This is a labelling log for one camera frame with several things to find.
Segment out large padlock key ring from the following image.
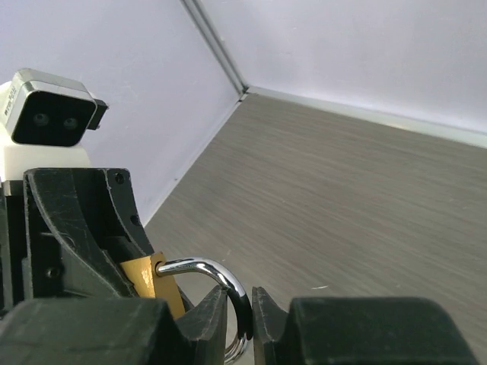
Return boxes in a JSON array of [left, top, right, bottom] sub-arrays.
[[222, 334, 252, 363]]

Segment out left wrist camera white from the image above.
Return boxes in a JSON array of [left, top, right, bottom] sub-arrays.
[[1, 68, 109, 182]]

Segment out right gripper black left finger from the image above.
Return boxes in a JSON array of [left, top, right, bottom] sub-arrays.
[[1, 287, 227, 364]]

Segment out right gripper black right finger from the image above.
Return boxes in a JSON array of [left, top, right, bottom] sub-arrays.
[[252, 287, 479, 364]]

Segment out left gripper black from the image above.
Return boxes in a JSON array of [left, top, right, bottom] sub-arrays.
[[1, 168, 154, 315]]

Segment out large brass padlock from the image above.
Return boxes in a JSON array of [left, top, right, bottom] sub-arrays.
[[120, 252, 253, 340]]

